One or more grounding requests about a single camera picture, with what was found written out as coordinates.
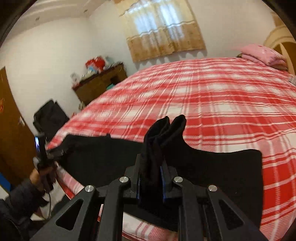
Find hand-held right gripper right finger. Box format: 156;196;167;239
159;160;269;241

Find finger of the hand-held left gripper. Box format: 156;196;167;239
46;148;67;161

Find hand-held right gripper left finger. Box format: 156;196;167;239
30;154;148;241

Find black pants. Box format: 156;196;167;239
47;115;264;232

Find person's left forearm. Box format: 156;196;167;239
0;178;50;241

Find person's left hand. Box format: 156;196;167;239
31;167;56;189

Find black suitcase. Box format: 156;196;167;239
33;100;70;142

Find brown wooden door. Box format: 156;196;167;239
0;66;41;186

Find brown wooden desk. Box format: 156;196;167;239
72;63;127;106

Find bed with red plaid sheet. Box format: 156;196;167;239
46;57;296;241

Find beige window curtain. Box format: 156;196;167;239
113;0;206;62

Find pink folded blanket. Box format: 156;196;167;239
239;44;288;70

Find cream wooden headboard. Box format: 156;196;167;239
264;24;296;75

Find black cable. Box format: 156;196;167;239
41;192;52;222

